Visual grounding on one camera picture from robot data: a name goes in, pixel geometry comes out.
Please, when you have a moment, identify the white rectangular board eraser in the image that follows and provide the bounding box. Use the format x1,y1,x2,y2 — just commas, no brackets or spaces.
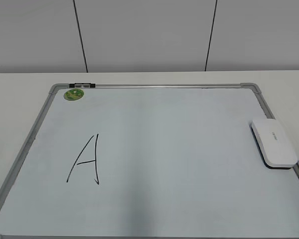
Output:
251,119,298,168

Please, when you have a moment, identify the round green magnet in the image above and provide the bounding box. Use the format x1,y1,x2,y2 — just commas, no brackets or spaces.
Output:
64,89,84,101

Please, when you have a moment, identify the black and silver board clip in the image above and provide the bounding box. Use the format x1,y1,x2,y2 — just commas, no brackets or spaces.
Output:
69,83,96,88

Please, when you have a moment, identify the white board with grey frame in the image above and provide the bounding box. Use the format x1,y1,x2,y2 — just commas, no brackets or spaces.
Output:
0,83,299,239

